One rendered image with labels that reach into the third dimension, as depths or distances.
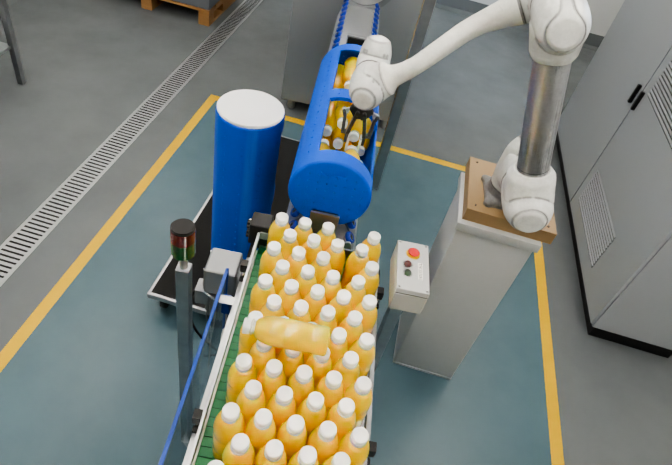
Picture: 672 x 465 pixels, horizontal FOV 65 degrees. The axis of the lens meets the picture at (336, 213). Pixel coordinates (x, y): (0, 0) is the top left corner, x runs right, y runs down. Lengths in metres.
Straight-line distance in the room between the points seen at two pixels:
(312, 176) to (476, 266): 0.80
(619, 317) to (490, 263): 1.26
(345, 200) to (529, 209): 0.59
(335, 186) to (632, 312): 1.98
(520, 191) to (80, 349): 2.00
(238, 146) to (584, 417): 2.11
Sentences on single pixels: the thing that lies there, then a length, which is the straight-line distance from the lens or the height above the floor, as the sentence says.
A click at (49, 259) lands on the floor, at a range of 3.09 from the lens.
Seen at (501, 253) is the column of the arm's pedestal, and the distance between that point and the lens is 2.13.
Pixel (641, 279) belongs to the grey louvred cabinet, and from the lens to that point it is 3.08.
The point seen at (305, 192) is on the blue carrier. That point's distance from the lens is 1.80.
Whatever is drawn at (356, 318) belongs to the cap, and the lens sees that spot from 1.46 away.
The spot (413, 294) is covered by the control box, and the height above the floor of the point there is 1.09.
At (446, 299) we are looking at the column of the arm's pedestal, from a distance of 2.34.
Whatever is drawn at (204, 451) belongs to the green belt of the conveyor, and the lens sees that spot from 1.48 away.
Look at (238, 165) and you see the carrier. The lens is 2.27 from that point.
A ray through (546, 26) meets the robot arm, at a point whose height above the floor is 1.80.
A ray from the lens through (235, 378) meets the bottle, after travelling 1.37.
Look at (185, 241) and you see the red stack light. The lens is 1.40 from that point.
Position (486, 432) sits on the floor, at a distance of 2.76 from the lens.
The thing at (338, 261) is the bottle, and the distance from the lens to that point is 1.64.
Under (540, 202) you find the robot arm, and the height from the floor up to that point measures 1.28.
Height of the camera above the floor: 2.27
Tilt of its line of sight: 42 degrees down
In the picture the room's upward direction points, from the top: 14 degrees clockwise
